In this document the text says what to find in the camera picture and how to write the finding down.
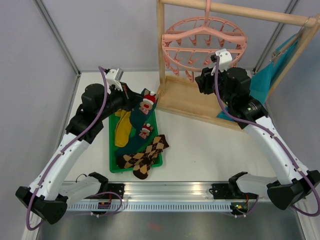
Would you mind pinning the yellow sock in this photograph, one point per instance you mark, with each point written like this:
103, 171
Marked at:
123, 128

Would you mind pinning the metal clip hanger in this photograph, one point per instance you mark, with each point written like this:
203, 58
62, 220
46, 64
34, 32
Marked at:
288, 43

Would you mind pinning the green plastic tray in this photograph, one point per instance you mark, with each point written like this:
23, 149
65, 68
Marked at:
112, 148

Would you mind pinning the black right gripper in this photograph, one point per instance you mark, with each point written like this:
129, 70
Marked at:
204, 81

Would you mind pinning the pink round clip hanger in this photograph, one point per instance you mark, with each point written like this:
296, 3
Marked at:
187, 45

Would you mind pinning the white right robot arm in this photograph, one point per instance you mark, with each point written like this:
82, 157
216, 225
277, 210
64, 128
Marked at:
293, 180

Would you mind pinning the teal cloth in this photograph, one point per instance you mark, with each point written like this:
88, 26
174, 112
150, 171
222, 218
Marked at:
265, 78

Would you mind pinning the green reindeer sock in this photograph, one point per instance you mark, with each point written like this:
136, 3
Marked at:
135, 142
145, 107

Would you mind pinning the brown argyle sock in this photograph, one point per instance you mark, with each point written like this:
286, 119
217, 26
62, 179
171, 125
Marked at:
157, 145
142, 167

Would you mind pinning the wooden hanger rack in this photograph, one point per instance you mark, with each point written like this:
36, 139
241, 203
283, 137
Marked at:
179, 95

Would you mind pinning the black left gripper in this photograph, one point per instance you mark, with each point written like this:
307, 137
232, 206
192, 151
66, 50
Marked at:
133, 97

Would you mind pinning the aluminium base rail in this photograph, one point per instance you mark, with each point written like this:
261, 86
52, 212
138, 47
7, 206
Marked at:
166, 191

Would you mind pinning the white slotted cable duct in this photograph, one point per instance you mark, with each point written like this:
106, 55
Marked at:
154, 206

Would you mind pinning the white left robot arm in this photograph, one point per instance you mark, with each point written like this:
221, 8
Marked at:
46, 196

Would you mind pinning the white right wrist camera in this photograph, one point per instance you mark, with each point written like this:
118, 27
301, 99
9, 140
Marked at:
225, 59

